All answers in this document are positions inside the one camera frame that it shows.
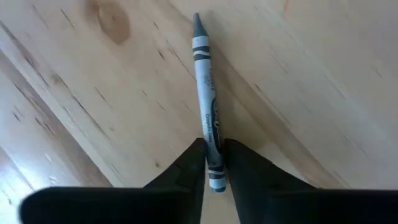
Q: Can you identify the blue crayon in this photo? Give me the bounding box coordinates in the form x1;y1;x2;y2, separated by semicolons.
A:
192;12;227;193

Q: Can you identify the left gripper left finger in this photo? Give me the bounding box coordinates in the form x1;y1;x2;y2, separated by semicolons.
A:
19;138;207;224

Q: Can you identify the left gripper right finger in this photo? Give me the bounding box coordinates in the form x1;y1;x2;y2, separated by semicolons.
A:
223;138;398;224

